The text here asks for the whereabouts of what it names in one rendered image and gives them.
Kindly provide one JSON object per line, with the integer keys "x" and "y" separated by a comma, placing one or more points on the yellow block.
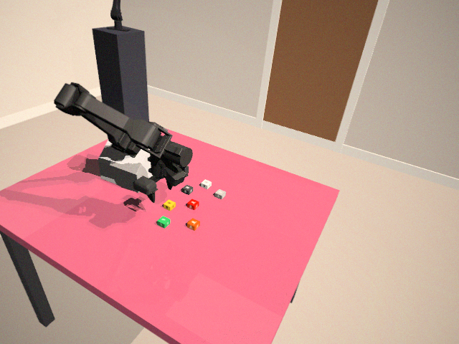
{"x": 169, "y": 205}

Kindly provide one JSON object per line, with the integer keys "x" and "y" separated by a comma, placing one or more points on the orange block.
{"x": 193, "y": 224}

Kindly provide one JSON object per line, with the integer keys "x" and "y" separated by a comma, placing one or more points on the red block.
{"x": 193, "y": 204}

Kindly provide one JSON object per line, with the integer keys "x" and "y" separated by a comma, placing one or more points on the green block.
{"x": 163, "y": 222}

